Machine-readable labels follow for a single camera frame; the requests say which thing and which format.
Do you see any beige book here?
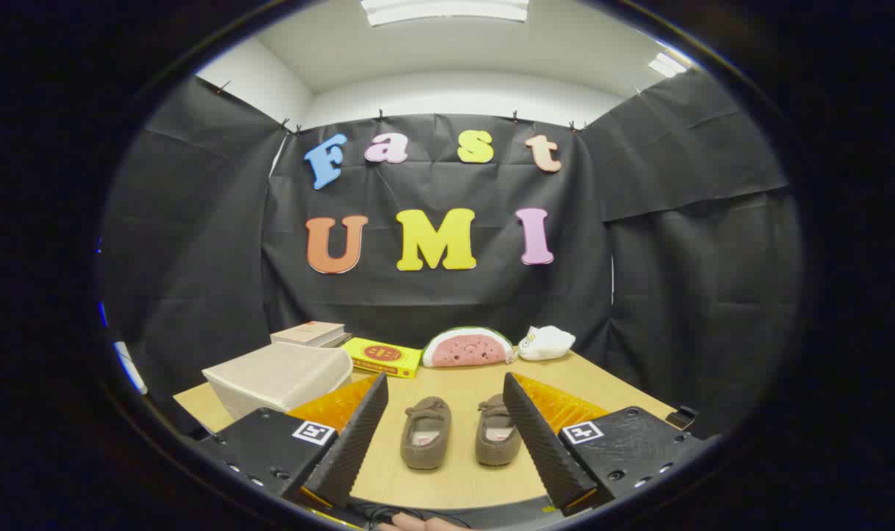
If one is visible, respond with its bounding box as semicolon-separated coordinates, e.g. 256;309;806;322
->
271;321;347;346

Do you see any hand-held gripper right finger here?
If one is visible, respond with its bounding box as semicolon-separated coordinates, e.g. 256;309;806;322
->
502;372;715;517

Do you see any yellow book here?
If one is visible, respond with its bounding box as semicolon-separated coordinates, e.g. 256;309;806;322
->
342;337;423;379

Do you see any watermelon slice plush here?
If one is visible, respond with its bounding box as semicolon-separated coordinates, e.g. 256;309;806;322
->
422;327;516;368

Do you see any cream fabric storage box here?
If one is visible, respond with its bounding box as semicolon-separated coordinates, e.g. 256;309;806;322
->
202;341;354;421

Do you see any brown fuzzy shoe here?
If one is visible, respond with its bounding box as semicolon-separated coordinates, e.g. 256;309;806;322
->
400;396;452;471
475;393;523;467

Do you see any white plush toy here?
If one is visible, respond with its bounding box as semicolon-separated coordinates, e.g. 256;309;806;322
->
518;325;576;361

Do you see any small ceiling light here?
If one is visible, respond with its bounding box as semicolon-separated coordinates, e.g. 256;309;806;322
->
648;52;688;79

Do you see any long ceiling light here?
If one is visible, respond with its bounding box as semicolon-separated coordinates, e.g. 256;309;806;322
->
361;0;529;27

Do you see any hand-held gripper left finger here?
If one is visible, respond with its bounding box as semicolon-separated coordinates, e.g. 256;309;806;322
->
195;372;389;511

